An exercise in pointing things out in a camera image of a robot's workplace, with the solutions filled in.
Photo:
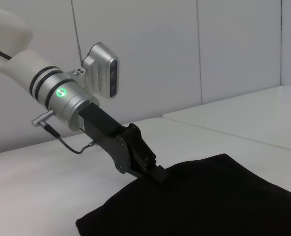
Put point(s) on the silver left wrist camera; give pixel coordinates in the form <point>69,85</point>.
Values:
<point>102,71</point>

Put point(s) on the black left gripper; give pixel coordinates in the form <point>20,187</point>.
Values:
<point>116,137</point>

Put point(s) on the black shirt with FREE print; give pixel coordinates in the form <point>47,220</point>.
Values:
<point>197,201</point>

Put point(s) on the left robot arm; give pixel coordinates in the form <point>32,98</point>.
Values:
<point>44,81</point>

